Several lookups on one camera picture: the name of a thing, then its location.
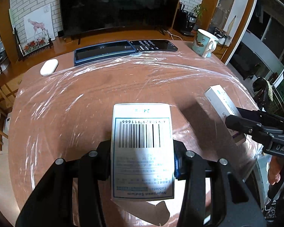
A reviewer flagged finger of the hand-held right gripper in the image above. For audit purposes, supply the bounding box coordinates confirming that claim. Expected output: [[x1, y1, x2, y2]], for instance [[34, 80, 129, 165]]
[[236, 107, 284, 130], [225, 114, 284, 145]]

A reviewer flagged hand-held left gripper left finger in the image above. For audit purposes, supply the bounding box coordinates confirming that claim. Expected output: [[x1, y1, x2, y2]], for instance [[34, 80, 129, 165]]
[[15, 140, 113, 227]]

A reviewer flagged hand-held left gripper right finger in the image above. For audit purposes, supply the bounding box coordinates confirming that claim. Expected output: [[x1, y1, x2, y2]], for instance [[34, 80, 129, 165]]
[[173, 140, 268, 227]]

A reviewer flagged white and blue medicine box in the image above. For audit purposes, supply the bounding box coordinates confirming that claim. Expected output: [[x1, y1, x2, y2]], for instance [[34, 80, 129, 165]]
[[110, 103, 176, 227]]

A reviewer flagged narrow white box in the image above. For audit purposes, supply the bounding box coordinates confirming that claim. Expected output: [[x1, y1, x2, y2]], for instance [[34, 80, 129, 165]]
[[204, 84, 247, 146]]

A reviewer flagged person's right hand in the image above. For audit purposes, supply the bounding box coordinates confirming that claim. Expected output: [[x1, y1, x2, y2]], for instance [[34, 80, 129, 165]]
[[267, 156, 282, 186]]

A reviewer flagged dark sofa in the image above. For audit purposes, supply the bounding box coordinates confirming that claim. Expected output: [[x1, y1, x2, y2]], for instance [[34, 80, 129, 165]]
[[229, 50, 265, 81]]

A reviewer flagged clear plastic film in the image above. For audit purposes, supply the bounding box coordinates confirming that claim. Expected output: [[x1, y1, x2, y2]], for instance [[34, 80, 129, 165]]
[[11, 52, 261, 227]]

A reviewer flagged teal and white mug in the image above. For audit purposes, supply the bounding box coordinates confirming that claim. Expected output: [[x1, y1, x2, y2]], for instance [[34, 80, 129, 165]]
[[192, 29, 219, 58]]

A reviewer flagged wooden glass display cabinet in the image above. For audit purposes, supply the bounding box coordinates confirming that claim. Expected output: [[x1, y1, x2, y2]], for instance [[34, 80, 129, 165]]
[[199, 0, 259, 63]]

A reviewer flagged black coffee machine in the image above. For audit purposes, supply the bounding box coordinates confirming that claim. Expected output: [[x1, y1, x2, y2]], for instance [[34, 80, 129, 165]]
[[179, 2, 197, 36]]

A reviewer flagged potted green plant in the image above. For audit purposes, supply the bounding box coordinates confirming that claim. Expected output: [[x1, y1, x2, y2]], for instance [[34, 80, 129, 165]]
[[192, 3, 207, 32]]

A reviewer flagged wooden television console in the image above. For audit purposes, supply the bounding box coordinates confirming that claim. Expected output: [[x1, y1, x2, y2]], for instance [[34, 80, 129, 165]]
[[0, 27, 230, 93]]

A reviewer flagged framed red flower picture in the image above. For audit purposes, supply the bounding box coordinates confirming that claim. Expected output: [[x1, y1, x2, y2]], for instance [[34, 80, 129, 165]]
[[14, 30, 54, 62]]

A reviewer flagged giraffe picture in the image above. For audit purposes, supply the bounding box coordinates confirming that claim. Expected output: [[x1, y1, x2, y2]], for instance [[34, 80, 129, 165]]
[[22, 4, 55, 43]]

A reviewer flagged wooden shelf with bottles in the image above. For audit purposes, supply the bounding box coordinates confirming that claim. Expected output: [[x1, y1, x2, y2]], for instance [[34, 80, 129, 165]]
[[0, 7, 17, 81]]

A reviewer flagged black television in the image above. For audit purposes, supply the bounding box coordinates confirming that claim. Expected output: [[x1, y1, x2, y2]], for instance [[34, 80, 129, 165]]
[[59, 0, 185, 39]]

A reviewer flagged black frame with patterned strap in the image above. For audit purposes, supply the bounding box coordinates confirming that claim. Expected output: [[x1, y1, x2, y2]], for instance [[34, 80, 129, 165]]
[[252, 77, 276, 110]]

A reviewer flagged white cable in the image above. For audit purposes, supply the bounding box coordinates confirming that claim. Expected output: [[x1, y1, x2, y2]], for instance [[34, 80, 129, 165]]
[[163, 29, 184, 40]]

